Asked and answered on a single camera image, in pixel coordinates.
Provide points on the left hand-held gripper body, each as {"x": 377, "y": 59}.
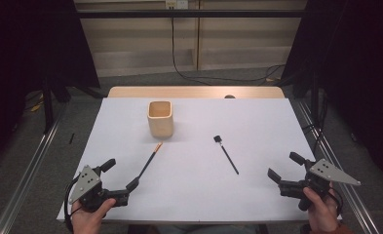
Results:
{"x": 85, "y": 185}

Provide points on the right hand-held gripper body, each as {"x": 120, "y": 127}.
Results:
{"x": 328, "y": 172}

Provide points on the wooden brush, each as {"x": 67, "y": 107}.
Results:
{"x": 150, "y": 160}

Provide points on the black brush with square head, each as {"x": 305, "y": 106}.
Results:
{"x": 226, "y": 156}

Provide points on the beige square cup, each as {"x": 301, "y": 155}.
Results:
{"x": 160, "y": 126}

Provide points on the person's left hand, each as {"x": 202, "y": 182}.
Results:
{"x": 86, "y": 221}

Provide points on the person's right hand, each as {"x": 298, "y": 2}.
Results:
{"x": 324, "y": 211}

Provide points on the small black stick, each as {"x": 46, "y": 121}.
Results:
{"x": 71, "y": 138}

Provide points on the white table sheet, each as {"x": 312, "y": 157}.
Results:
{"x": 192, "y": 188}

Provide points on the black metal stand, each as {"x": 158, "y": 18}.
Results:
{"x": 48, "y": 107}
{"x": 314, "y": 97}

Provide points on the dark round table grommet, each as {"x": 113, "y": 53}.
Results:
{"x": 229, "y": 96}

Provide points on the black curtain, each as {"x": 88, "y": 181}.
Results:
{"x": 358, "y": 65}
{"x": 23, "y": 48}

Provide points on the black horizontal metal bar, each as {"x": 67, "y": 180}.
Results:
{"x": 192, "y": 13}

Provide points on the aluminium floor rail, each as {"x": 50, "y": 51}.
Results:
{"x": 322, "y": 139}
{"x": 26, "y": 172}

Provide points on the white wall outlet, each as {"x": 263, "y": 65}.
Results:
{"x": 176, "y": 4}

